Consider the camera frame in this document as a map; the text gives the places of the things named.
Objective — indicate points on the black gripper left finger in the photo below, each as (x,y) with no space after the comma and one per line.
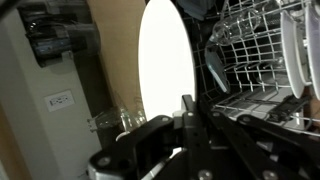
(140,150)

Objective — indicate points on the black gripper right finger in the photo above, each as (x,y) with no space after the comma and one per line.
(253,150)

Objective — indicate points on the white round plate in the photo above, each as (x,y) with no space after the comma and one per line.
(166,60)

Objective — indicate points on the dark translucent countertop appliance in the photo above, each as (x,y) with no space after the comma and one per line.
(63,36)

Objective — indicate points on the clear glass container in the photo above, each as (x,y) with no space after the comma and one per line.
(135,115)

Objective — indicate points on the clear glass bottle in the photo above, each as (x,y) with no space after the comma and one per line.
(106,120)

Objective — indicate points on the grey blue container lid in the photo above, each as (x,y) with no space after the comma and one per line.
(216,70)

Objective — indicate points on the clear drinking glass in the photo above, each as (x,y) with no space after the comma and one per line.
(235,26)

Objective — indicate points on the dark plastic food container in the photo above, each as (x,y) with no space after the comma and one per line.
(196,8)

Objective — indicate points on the black rack roller bracket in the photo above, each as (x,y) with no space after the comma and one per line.
(288,108)

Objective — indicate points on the white wall outlet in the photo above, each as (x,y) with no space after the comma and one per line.
(59,101)

